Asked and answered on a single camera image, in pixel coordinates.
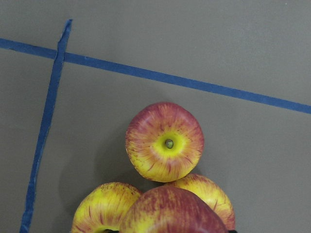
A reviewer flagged front red yellow apple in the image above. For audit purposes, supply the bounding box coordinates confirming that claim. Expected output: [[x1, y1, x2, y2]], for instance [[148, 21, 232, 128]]
[[125, 102, 205, 183]]

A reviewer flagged left red yellow apple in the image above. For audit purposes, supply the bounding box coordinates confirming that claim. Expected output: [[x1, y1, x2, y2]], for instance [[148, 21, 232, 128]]
[[165, 173, 236, 231]]

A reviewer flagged red yellow apple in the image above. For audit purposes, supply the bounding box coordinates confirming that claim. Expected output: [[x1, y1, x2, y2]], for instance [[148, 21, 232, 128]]
[[71, 182, 142, 233], [125, 102, 205, 183], [165, 173, 236, 231]]

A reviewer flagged rear red yellow apple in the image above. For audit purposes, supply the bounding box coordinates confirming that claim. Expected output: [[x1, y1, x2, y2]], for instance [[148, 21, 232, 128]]
[[71, 182, 142, 233]]

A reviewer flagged lone red apple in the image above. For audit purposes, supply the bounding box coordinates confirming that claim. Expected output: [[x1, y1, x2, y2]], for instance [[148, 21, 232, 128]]
[[120, 186, 228, 233]]

